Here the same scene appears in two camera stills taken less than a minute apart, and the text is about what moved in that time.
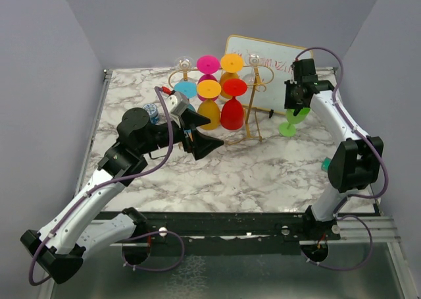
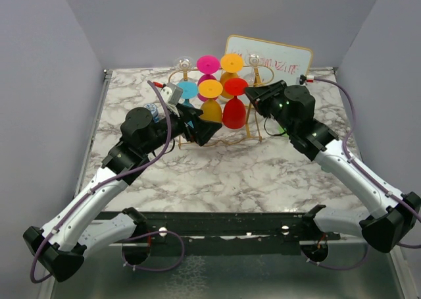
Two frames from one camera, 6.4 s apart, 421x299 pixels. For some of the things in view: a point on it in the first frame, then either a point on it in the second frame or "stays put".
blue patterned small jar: [152, 112] stays put
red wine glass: [232, 116] stays put
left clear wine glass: [183, 63] stays put
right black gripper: [288, 103] to [260, 96]
